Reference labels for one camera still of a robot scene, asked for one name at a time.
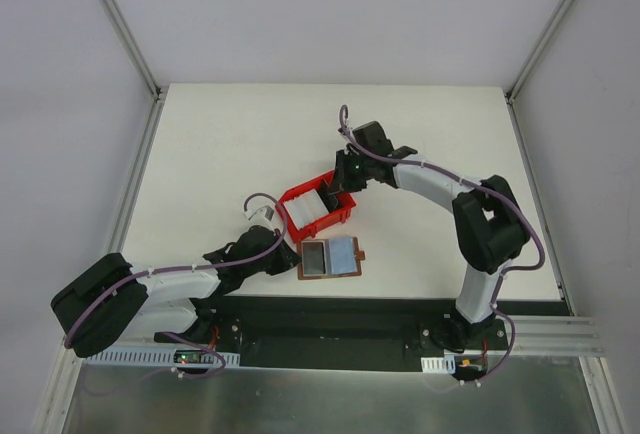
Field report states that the red plastic card tray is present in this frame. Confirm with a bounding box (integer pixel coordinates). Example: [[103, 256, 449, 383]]
[[279, 171, 356, 243]]

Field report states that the dark credit card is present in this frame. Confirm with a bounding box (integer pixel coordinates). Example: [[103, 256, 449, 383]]
[[301, 241, 326, 276]]

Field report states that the brown leather card holder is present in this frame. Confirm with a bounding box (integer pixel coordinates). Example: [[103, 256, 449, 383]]
[[297, 236, 366, 281]]

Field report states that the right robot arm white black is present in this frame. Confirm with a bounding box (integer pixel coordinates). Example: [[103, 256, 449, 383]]
[[329, 119, 531, 353]]

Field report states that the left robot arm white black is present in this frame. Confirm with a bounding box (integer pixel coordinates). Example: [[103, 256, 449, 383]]
[[50, 226, 301, 358]]

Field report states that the white cards stack in tray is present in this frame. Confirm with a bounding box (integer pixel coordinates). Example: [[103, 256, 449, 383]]
[[284, 190, 329, 230]]

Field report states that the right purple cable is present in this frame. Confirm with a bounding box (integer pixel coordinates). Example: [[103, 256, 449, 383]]
[[337, 105, 546, 393]]

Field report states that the purple cable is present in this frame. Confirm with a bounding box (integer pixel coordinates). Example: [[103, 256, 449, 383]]
[[337, 105, 546, 393], [64, 193, 289, 395]]

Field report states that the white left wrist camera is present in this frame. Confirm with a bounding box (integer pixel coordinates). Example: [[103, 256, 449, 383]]
[[244, 205, 275, 230]]

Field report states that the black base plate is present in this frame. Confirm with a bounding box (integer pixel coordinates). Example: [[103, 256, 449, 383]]
[[154, 295, 574, 370]]

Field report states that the left aluminium table rail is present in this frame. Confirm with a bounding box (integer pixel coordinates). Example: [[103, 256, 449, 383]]
[[104, 90, 166, 254]]

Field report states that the left white cable duct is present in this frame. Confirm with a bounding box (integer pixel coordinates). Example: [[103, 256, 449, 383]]
[[85, 346, 241, 369]]

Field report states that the white cable duct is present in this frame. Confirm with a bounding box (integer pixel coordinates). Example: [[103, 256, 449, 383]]
[[85, 346, 241, 369], [420, 354, 456, 375]]

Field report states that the right white cable duct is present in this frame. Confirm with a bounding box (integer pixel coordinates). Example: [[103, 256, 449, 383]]
[[420, 354, 456, 375]]

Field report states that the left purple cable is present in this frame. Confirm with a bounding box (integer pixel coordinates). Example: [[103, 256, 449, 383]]
[[64, 193, 289, 395]]

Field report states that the aluminium front rail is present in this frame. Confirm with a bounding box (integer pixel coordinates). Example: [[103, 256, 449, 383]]
[[512, 316, 604, 357]]

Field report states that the left aluminium frame post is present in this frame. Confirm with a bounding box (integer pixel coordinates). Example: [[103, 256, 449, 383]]
[[98, 0, 163, 99]]

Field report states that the aluminium frame post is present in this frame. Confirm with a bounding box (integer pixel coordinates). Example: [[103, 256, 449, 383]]
[[505, 0, 579, 105], [98, 0, 163, 99]]

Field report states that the right aluminium frame post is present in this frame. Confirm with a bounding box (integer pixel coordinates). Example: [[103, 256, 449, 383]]
[[505, 0, 579, 105]]

